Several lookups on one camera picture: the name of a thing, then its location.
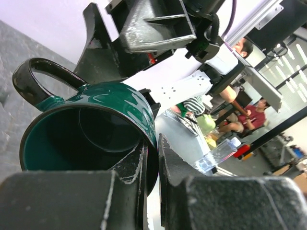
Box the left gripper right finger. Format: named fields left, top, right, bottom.
left=158, top=134, right=307, bottom=230

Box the person in red shirt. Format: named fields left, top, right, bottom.
left=218, top=97, right=270, bottom=134

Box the person in striped shirt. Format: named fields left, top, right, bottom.
left=170, top=96, right=208, bottom=128

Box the clear plastic water bottle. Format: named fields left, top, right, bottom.
left=192, top=137, right=241, bottom=173

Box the person in grey shirt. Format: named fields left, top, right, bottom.
left=211, top=38, right=255, bottom=120

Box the dark green mug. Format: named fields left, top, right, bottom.
left=12, top=57, right=158, bottom=191

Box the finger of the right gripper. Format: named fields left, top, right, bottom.
left=73, top=3, right=151, bottom=84

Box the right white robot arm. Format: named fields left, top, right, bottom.
left=74, top=0, right=244, bottom=113

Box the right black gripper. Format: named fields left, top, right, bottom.
left=106, top=0, right=225, bottom=53

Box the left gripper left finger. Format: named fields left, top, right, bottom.
left=0, top=143, right=148, bottom=230

